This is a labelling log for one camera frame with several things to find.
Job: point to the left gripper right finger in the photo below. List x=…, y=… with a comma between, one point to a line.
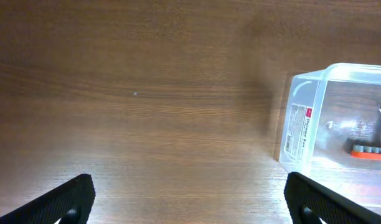
x=311, y=202

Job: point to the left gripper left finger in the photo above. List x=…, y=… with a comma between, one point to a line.
x=70, y=202

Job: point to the orange socket bit holder strip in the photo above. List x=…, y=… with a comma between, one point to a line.
x=366, y=152

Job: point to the clear plastic storage container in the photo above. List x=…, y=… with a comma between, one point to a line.
x=327, y=112

